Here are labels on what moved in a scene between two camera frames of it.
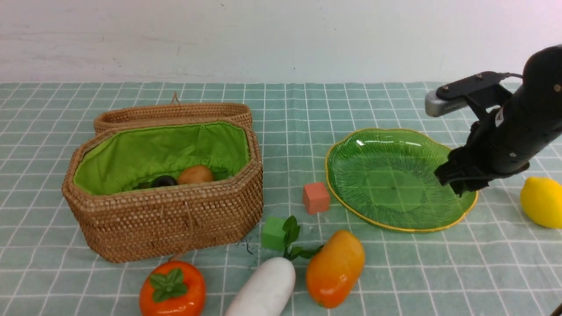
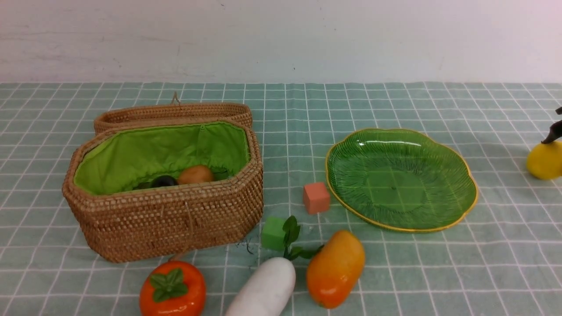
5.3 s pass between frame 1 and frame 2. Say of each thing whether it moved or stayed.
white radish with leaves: stayed
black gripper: moved
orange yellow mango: stayed
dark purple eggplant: stayed
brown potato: stayed
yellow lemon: moved
